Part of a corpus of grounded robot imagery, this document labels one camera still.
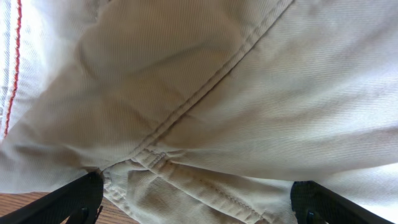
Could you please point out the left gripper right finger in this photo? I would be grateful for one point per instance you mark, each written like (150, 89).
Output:
(312, 203)

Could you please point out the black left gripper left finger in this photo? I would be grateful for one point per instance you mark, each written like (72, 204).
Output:
(78, 202)

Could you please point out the beige cotton shorts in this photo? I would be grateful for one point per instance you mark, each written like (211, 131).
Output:
(202, 111)

